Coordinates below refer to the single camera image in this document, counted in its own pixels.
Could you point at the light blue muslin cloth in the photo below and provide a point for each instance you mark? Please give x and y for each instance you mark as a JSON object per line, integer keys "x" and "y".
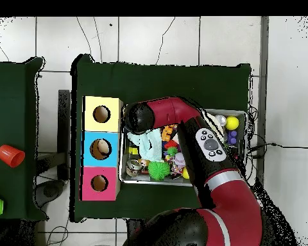
{"x": 146, "y": 143}

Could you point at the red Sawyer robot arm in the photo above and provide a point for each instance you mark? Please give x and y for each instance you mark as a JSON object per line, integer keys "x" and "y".
{"x": 169, "y": 110}

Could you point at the wooden box with three holes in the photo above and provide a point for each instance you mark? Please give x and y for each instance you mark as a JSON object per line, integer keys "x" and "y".
{"x": 110, "y": 123}

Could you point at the shallow mesh bin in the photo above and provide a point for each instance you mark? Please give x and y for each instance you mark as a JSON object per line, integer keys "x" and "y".
{"x": 143, "y": 181}

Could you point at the orange toy building block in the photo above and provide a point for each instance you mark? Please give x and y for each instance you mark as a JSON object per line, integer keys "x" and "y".
{"x": 167, "y": 133}

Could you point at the large green spiky ball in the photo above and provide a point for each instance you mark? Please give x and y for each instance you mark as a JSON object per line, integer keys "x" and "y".
{"x": 159, "y": 170}

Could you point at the white toy baseball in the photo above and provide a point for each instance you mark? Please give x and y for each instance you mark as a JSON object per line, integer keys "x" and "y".
{"x": 180, "y": 159}

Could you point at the crushed metal can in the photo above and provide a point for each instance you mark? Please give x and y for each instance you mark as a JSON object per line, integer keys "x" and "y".
{"x": 133, "y": 166}

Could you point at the dark green tablecloth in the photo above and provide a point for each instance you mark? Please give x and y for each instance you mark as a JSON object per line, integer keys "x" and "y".
{"x": 15, "y": 192}
{"x": 156, "y": 84}

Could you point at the purple toy building block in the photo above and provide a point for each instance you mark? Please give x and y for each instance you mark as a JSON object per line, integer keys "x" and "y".
{"x": 232, "y": 138}

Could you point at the yellow ball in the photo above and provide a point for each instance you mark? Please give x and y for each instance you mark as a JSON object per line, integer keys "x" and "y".
{"x": 232, "y": 123}

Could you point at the orange plastic cup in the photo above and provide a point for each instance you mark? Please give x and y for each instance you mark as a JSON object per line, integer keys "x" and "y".
{"x": 10, "y": 155}

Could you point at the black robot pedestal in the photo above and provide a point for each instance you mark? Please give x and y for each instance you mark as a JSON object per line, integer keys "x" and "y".
{"x": 133, "y": 225}

